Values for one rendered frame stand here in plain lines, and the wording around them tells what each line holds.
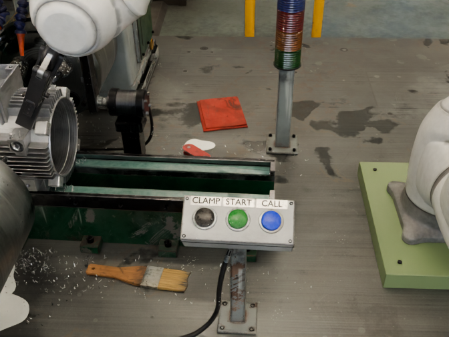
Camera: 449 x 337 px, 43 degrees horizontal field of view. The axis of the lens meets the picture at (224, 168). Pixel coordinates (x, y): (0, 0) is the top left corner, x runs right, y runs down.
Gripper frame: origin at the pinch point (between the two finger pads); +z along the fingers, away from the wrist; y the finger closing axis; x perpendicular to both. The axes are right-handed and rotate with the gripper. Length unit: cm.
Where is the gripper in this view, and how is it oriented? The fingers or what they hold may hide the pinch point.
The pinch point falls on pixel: (29, 110)
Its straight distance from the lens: 106.7
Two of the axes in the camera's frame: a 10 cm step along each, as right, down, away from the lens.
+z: -4.9, 6.6, 5.7
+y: -0.8, 6.2, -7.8
